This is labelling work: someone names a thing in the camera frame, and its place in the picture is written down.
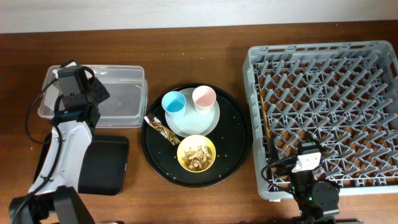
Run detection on round black serving tray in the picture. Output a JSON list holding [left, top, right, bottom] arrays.
[[141, 86, 252, 188]]

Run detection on light blue cup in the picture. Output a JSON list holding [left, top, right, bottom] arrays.
[[161, 91, 187, 119]]

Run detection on gold snack wrapper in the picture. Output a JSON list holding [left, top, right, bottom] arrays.
[[144, 113, 181, 146]]

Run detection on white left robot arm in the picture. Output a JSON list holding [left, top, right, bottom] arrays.
[[9, 60, 129, 223]]

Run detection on food scraps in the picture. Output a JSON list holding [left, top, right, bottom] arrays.
[[182, 145, 213, 171]]

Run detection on grey dishwasher rack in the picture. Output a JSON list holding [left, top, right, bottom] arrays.
[[243, 40, 397, 201]]

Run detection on pink cup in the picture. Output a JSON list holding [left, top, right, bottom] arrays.
[[192, 85, 216, 114]]

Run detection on black rectangular waste tray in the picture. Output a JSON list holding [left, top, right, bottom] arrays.
[[29, 129, 129, 195]]

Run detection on light grey plate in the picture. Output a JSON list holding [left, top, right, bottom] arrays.
[[165, 88, 220, 138]]

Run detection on yellow bowl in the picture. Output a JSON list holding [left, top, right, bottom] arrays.
[[177, 135, 216, 173]]

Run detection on clear plastic waste bin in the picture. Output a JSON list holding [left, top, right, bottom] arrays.
[[37, 65, 147, 128]]

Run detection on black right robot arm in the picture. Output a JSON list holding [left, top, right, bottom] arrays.
[[263, 132, 340, 224]]

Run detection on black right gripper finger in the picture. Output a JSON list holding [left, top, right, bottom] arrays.
[[269, 139, 279, 164], [306, 132, 320, 146]]

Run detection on wooden chopstick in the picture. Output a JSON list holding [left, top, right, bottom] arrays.
[[258, 86, 271, 149]]

